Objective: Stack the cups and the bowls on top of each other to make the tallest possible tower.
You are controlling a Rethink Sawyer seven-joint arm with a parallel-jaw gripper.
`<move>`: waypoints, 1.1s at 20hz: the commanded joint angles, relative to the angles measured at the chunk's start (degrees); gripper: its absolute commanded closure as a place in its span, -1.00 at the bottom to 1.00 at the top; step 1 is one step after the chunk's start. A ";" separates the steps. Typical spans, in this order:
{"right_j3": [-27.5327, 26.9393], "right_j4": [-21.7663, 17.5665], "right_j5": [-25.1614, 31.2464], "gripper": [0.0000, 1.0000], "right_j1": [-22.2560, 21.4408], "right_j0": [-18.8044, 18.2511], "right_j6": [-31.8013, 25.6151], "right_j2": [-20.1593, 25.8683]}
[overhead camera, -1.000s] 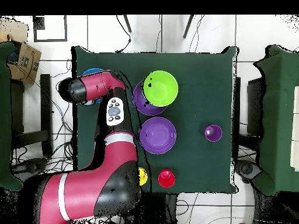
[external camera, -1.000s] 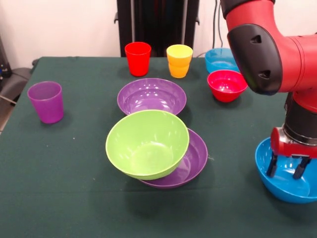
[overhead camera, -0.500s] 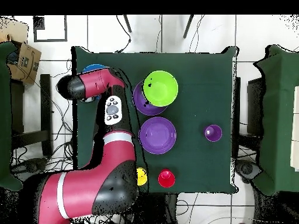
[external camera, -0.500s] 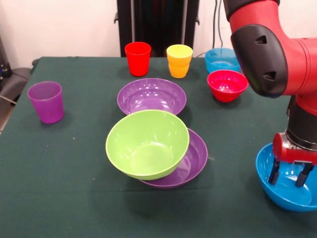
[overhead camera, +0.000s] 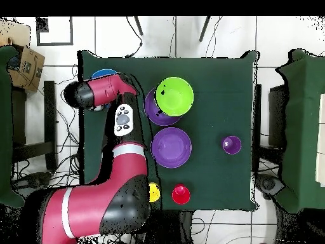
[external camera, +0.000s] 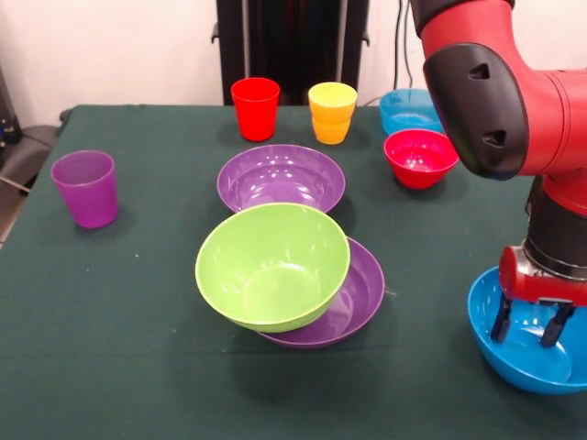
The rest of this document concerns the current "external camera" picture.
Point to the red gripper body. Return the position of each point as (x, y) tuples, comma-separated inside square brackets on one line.
[(550, 291)]

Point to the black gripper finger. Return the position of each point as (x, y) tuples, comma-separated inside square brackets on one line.
[(555, 327), (502, 323)]

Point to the large blue bowl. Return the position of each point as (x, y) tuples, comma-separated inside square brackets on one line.
[(527, 366)]

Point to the large purple bowl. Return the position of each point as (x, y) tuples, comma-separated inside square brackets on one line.
[(280, 179), (367, 284)]

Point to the large green bowl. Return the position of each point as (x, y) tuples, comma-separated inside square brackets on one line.
[(270, 275)]

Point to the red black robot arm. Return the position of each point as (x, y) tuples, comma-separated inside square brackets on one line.
[(541, 114)]

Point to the small red bowl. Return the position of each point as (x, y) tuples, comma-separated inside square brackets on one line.
[(417, 160)]

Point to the small blue bowl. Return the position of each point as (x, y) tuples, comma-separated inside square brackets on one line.
[(403, 114)]

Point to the yellow cup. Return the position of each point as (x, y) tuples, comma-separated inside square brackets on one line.
[(332, 114)]

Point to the red cup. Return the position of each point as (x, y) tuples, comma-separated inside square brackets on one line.
[(254, 114)]

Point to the dark green tablecloth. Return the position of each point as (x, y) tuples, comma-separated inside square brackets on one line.
[(114, 321)]

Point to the purple cup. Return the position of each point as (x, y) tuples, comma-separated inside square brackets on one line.
[(87, 192)]

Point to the dark grey equipment base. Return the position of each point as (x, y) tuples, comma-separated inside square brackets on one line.
[(27, 151)]

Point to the black equipment rack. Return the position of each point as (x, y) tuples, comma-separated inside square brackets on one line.
[(7, 114)]

